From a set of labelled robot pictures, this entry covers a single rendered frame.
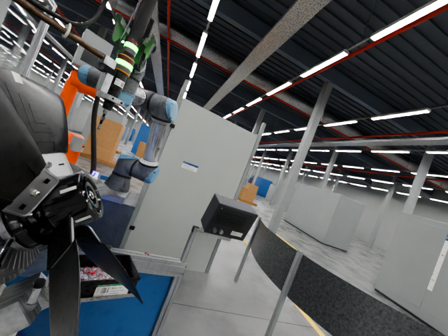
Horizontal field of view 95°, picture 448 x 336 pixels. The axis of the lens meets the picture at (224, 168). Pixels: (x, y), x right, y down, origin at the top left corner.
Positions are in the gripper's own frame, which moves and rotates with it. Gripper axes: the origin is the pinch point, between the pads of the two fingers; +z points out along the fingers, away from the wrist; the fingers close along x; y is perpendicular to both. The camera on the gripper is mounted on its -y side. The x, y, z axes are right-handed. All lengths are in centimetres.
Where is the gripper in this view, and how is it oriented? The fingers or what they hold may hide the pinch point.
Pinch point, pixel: (137, 25)
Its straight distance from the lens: 68.7
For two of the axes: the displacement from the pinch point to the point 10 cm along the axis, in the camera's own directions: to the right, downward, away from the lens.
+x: -8.5, -3.4, -4.1
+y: -3.6, 9.3, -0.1
